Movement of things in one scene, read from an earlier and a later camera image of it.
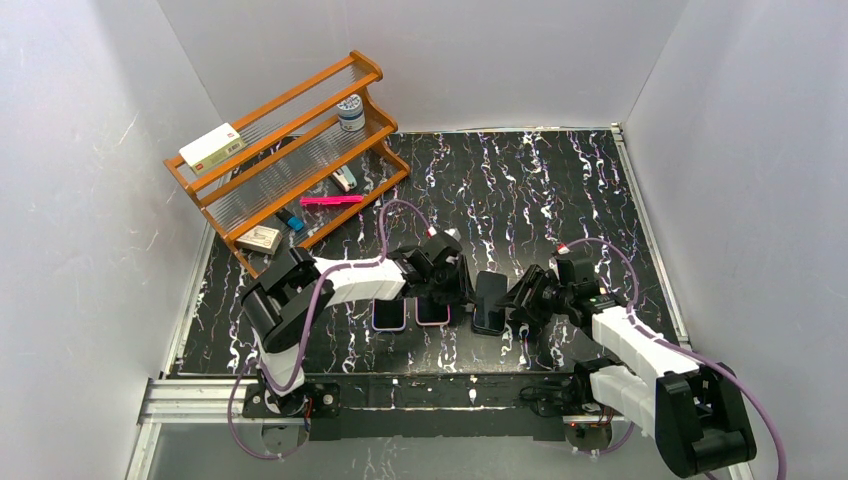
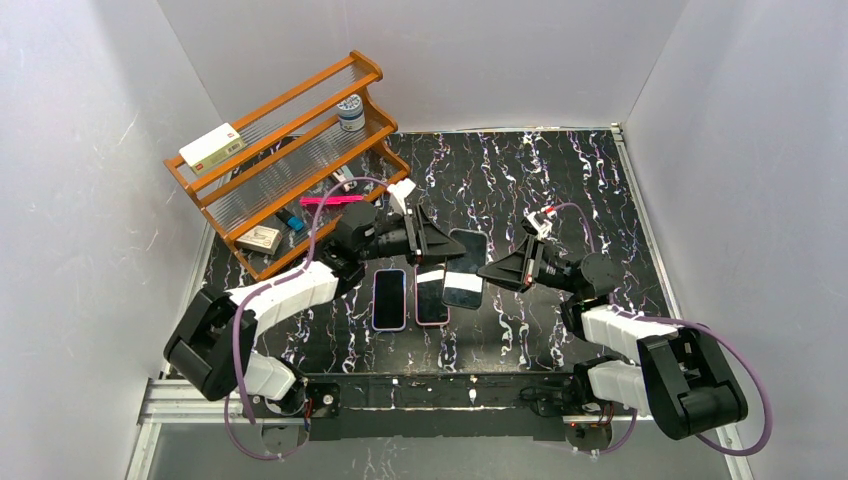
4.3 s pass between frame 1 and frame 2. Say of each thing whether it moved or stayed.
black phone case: moved
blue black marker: stayed
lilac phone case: stayed
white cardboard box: stayed
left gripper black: moved
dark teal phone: stayed
